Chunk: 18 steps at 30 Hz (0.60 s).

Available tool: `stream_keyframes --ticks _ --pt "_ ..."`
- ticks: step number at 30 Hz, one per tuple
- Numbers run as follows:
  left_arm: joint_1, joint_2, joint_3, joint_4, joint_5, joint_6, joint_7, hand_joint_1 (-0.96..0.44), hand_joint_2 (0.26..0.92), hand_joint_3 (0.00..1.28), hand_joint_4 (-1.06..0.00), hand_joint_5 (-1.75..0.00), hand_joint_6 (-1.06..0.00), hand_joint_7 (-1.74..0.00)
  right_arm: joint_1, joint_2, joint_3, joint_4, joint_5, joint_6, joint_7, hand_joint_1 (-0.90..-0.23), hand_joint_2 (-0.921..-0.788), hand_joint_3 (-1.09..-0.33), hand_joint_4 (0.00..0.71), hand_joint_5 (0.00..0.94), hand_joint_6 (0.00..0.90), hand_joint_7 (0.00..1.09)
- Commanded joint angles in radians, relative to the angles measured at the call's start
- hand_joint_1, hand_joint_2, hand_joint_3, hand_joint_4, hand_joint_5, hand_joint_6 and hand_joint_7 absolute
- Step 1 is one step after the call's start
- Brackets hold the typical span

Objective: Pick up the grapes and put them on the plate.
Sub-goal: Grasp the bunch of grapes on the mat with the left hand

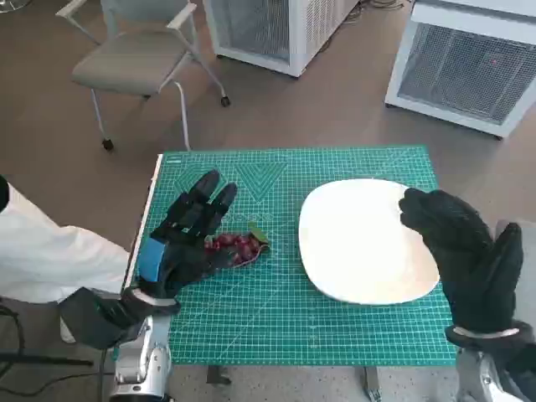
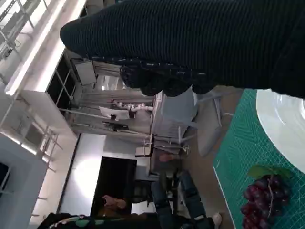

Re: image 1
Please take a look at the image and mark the white mesh cabinet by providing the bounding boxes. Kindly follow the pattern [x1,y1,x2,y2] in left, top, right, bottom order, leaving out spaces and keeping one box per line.
[384,0,536,142]
[203,0,362,79]

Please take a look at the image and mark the red toy grapes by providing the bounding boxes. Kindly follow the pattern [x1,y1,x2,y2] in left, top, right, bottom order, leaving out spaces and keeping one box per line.
[204,221,271,269]

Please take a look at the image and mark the black stand bar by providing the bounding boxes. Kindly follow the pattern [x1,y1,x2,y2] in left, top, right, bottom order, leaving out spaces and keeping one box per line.
[0,351,94,368]

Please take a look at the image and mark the person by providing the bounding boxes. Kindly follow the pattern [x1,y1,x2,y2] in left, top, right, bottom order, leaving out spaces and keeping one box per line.
[0,173,133,345]

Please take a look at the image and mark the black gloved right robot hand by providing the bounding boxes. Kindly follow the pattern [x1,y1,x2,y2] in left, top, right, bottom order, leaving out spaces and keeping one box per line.
[398,187,525,335]

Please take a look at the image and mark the grey chair with white frame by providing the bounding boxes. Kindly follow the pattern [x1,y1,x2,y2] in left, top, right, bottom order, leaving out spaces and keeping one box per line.
[55,0,234,152]

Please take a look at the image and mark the black left robot hand, blue tape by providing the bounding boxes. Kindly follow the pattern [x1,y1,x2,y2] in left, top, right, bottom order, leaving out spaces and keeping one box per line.
[136,169,256,301]

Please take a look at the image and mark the black floor cable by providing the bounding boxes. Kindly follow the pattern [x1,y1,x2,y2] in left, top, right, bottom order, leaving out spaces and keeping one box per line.
[0,295,27,358]

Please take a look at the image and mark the green cutting mat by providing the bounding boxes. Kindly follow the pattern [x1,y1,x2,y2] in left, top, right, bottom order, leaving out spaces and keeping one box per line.
[149,144,458,368]

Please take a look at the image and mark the white plate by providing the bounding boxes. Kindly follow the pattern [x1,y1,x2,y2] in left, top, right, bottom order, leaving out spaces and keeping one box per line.
[298,178,441,306]

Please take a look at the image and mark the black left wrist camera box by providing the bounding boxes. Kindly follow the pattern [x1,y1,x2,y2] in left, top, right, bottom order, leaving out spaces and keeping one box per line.
[57,287,127,350]

